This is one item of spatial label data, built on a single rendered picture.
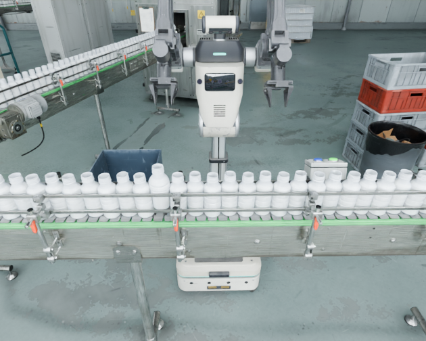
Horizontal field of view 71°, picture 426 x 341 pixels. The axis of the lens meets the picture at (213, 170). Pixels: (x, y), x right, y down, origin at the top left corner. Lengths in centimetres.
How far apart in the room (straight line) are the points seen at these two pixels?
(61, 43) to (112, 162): 525
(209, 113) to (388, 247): 96
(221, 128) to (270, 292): 113
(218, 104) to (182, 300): 124
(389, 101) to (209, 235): 242
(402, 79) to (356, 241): 212
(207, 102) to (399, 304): 172
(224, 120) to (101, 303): 137
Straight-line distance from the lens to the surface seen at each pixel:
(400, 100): 323
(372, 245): 128
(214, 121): 152
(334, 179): 107
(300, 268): 227
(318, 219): 99
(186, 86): 478
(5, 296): 245
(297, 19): 1034
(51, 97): 261
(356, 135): 347
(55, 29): 680
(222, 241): 111
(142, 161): 165
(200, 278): 194
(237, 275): 192
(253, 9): 1293
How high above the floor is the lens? 171
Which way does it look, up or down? 33 degrees down
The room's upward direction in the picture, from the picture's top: straight up
